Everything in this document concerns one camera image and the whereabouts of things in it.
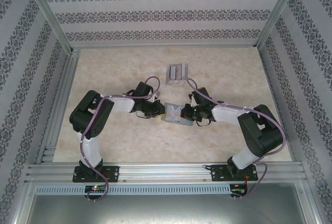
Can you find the white printed credit card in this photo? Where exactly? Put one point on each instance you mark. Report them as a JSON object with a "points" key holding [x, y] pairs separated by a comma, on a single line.
{"points": [[172, 112]]}

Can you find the green card holder wallet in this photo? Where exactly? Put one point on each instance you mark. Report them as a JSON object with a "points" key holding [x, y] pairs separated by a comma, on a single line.
{"points": [[181, 123]]}

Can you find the clear acrylic card box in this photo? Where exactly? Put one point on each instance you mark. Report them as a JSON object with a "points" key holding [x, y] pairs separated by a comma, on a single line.
{"points": [[176, 75]]}

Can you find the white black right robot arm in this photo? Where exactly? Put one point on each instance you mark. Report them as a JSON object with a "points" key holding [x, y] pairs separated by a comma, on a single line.
{"points": [[225, 113]]}

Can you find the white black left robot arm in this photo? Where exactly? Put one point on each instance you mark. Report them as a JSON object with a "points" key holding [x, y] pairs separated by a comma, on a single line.
{"points": [[92, 148]]}

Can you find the small dark circuit board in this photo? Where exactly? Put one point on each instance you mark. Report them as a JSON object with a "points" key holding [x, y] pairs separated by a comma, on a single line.
{"points": [[237, 189]]}

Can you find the grey metal sheet panel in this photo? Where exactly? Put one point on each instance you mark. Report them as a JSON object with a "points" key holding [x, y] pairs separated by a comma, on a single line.
{"points": [[166, 211]]}

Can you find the circuit board with green light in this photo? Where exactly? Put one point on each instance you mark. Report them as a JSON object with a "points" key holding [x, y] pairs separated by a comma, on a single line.
{"points": [[96, 188]]}

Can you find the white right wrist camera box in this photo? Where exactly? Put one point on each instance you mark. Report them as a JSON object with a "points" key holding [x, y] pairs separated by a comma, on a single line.
{"points": [[193, 101]]}

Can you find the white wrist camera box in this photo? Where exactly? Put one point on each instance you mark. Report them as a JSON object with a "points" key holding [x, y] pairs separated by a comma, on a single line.
{"points": [[193, 101], [157, 96]]}

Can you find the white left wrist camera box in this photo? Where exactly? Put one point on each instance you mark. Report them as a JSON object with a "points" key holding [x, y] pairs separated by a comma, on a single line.
{"points": [[157, 96]]}

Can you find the long aluminium mounting rail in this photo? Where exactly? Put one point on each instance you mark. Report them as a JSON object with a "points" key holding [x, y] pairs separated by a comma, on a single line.
{"points": [[166, 172]]}

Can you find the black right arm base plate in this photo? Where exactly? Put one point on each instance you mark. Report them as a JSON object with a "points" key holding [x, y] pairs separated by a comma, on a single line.
{"points": [[218, 173]]}

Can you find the thin aluminium wall beam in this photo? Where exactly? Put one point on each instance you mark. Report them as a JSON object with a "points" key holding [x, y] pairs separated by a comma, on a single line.
{"points": [[166, 46]]}

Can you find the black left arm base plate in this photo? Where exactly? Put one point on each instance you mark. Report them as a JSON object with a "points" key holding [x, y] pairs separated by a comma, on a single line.
{"points": [[112, 173]]}

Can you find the plain aluminium side rail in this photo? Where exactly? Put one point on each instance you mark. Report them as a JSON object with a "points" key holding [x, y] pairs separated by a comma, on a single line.
{"points": [[282, 107]]}

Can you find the aluminium side rail with slots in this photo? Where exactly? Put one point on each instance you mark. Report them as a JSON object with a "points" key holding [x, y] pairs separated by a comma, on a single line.
{"points": [[67, 78]]}

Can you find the aluminium frame post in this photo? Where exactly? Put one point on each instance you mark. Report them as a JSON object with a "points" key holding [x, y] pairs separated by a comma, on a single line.
{"points": [[276, 14], [49, 14]]}

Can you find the aluminium frame leg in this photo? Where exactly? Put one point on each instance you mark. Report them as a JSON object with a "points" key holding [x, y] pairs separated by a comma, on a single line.
{"points": [[308, 203], [23, 203]]}

